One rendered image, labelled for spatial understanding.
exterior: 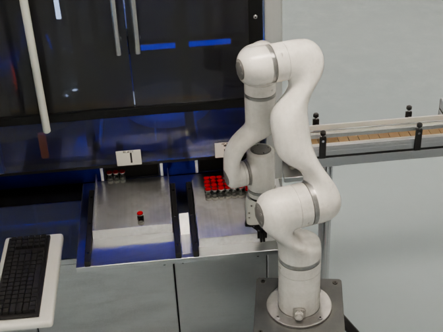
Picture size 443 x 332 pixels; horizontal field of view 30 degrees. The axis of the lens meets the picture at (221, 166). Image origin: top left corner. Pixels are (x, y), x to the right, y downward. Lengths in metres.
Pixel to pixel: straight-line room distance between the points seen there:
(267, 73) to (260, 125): 0.30
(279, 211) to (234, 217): 0.63
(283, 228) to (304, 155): 0.20
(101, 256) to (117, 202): 0.29
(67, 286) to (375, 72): 3.13
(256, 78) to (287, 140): 0.18
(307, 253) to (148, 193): 0.84
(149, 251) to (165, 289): 0.58
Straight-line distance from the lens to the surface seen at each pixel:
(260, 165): 2.42
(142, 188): 2.95
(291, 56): 2.10
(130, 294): 3.23
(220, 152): 2.87
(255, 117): 2.34
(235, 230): 2.71
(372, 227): 4.21
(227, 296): 3.26
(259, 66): 2.07
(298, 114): 2.13
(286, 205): 2.16
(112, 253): 2.66
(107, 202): 2.90
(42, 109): 2.70
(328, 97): 5.37
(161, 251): 2.65
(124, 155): 2.86
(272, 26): 2.68
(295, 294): 2.35
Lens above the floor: 2.52
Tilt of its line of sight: 33 degrees down
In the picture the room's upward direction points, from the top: 3 degrees counter-clockwise
